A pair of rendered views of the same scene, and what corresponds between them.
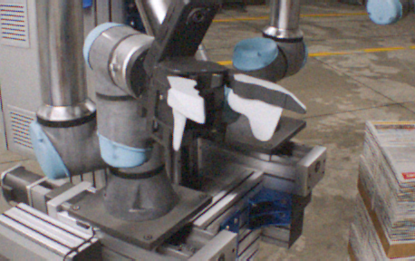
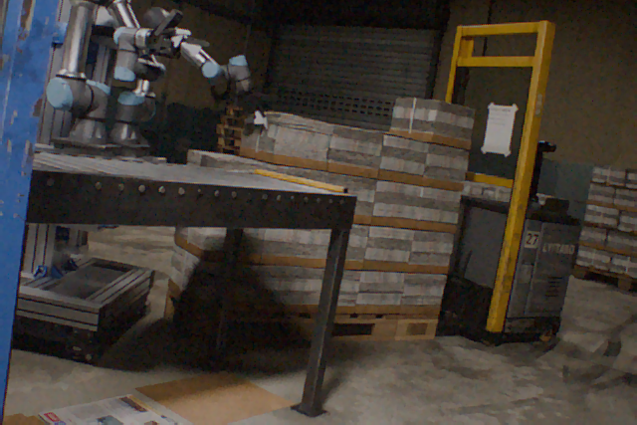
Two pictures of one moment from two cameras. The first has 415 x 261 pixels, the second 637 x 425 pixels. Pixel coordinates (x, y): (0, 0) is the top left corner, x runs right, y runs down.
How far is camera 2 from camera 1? 1.88 m
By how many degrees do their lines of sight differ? 36
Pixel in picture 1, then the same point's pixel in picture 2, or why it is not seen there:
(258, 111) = (193, 48)
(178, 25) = (172, 19)
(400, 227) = not seen: hidden behind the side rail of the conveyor
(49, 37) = (78, 36)
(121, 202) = (86, 132)
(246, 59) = (128, 99)
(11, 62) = not seen: outside the picture
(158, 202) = (103, 135)
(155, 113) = (161, 45)
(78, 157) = (78, 97)
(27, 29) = not seen: hidden behind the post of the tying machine
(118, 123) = (129, 61)
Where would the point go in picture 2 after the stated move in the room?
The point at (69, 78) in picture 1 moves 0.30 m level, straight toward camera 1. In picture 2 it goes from (82, 58) to (121, 60)
